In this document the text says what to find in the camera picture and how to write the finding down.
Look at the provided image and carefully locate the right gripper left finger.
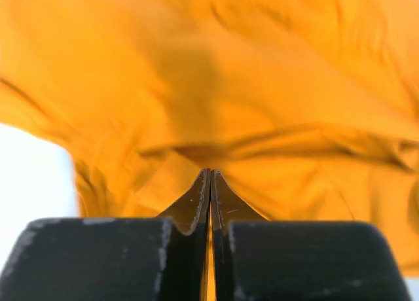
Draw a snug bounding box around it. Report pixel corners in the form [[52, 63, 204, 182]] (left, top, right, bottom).
[[1, 169, 210, 301]]

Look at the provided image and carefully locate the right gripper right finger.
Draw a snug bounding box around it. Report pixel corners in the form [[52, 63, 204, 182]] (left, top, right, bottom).
[[210, 170, 410, 300]]

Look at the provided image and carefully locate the orange t shirt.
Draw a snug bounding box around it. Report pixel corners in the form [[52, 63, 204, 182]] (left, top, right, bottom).
[[1, 0, 418, 276]]

